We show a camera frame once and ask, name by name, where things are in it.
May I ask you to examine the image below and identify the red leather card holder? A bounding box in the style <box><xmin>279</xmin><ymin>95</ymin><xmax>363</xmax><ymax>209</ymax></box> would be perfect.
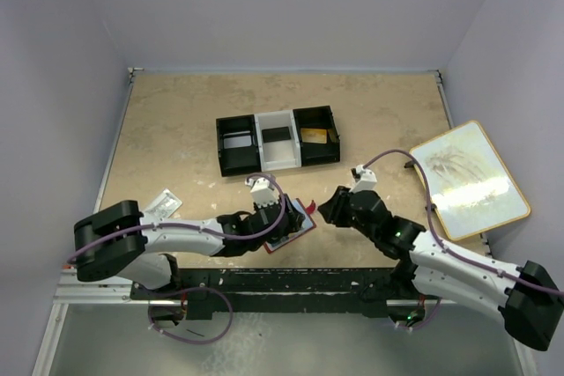
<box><xmin>263</xmin><ymin>198</ymin><xmax>316</xmax><ymax>254</ymax></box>

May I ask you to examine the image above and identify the black white three-compartment tray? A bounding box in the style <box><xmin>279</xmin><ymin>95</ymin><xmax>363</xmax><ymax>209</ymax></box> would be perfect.
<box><xmin>216</xmin><ymin>106</ymin><xmax>341</xmax><ymax>177</ymax></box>

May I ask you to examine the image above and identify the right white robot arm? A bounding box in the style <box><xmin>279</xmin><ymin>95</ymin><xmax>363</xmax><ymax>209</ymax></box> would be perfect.
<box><xmin>318</xmin><ymin>187</ymin><xmax>563</xmax><ymax>351</ymax></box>

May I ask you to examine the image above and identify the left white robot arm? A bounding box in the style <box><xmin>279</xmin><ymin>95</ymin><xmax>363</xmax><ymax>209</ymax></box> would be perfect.
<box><xmin>68</xmin><ymin>196</ymin><xmax>307</xmax><ymax>299</ymax></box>

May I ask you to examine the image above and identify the white card in tray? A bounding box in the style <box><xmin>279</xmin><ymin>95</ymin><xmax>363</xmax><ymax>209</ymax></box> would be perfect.
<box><xmin>223</xmin><ymin>135</ymin><xmax>253</xmax><ymax>149</ymax></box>

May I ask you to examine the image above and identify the gold card in tray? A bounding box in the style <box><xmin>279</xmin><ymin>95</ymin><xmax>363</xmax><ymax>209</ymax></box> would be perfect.
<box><xmin>301</xmin><ymin>128</ymin><xmax>328</xmax><ymax>144</ymax></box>

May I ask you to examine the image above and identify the black card in tray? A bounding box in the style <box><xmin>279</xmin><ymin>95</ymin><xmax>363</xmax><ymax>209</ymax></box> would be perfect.
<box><xmin>262</xmin><ymin>127</ymin><xmax>292</xmax><ymax>143</ymax></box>

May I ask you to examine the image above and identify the small printed plastic packet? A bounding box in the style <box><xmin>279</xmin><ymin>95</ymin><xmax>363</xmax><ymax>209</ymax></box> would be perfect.
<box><xmin>143</xmin><ymin>188</ymin><xmax>182</xmax><ymax>219</ymax></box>

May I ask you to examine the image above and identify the wooden framed whiteboard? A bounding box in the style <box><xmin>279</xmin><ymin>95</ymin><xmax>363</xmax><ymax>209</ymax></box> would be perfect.
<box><xmin>410</xmin><ymin>121</ymin><xmax>531</xmax><ymax>241</ymax></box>

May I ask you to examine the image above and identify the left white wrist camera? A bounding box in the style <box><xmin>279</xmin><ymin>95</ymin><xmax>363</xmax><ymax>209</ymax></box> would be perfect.
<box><xmin>245</xmin><ymin>174</ymin><xmax>279</xmax><ymax>208</ymax></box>

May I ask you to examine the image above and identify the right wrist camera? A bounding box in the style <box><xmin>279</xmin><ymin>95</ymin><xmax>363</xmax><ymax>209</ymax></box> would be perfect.
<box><xmin>351</xmin><ymin>165</ymin><xmax>377</xmax><ymax>194</ymax></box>

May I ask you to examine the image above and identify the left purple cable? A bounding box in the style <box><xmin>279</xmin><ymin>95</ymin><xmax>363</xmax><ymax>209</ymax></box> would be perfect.
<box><xmin>65</xmin><ymin>173</ymin><xmax>287</xmax><ymax>343</ymax></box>

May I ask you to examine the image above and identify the purple cable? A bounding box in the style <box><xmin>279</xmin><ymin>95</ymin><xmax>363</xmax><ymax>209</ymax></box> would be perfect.
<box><xmin>65</xmin><ymin>173</ymin><xmax>287</xmax><ymax>343</ymax></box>
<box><xmin>359</xmin><ymin>149</ymin><xmax>564</xmax><ymax>334</ymax></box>

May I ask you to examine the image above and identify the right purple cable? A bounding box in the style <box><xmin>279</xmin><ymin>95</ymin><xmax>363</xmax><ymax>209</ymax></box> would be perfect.
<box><xmin>359</xmin><ymin>149</ymin><xmax>564</xmax><ymax>334</ymax></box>

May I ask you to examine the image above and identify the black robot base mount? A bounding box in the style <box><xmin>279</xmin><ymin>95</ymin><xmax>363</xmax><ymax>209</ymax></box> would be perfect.
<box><xmin>130</xmin><ymin>254</ymin><xmax>446</xmax><ymax>322</ymax></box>

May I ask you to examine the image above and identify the aluminium frame rail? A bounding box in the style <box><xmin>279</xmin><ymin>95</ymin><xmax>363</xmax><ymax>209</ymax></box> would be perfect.
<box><xmin>30</xmin><ymin>268</ymin><xmax>146</xmax><ymax>376</ymax></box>

